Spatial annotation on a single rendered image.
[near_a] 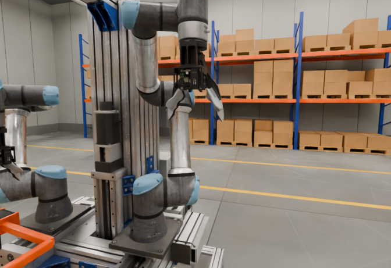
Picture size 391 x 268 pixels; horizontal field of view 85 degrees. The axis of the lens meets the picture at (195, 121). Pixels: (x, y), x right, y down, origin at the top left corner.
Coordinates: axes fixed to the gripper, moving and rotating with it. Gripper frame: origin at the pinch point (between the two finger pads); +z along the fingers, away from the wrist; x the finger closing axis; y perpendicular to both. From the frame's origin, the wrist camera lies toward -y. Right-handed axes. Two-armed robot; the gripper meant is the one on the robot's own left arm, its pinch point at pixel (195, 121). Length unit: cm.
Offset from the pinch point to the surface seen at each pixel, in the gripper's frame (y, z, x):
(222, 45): -679, -189, -95
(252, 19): -808, -308, -1
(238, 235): -184, 152, 1
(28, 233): 13, 33, -47
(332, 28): -808, -253, 267
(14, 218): 8, 33, -60
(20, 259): 21, 33, -39
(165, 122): -802, 92, -359
